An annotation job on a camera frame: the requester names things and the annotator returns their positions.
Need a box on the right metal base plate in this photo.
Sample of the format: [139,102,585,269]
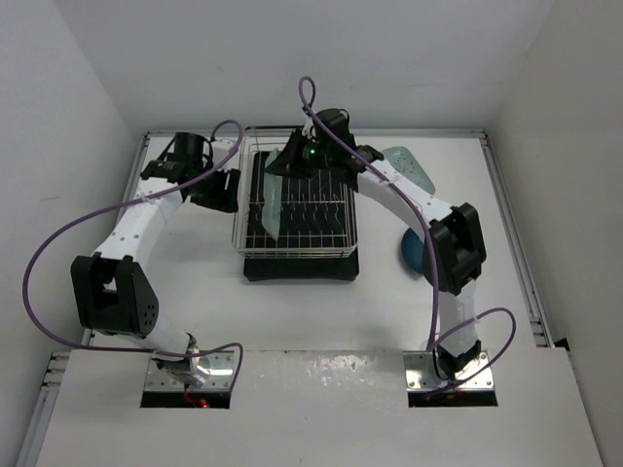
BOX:
[403,351,495,393]

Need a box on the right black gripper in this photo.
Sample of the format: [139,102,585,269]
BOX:
[268,128,334,179]

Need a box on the metal wire dish rack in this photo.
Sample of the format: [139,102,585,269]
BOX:
[233,126,357,259]

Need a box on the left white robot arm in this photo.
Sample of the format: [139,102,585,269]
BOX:
[70,132,240,379]

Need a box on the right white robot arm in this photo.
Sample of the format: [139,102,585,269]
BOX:
[266,108,487,377]

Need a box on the light green rectangular plate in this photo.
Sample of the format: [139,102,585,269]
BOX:
[261,149,283,241]

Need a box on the black drip tray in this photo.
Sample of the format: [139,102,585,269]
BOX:
[240,150,361,283]

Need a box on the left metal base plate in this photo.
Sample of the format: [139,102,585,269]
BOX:
[144,351,234,392]

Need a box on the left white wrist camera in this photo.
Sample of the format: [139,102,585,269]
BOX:
[211,138,238,170]

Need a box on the light green plate with berries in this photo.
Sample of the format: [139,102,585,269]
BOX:
[382,146,435,195]

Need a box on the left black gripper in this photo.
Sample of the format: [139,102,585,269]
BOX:
[188,161,238,213]

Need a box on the dark blue leaf plate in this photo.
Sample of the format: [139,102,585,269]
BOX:
[400,229,424,276]

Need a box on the metal base plate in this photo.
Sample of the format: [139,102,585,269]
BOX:
[144,351,234,392]
[403,351,495,393]

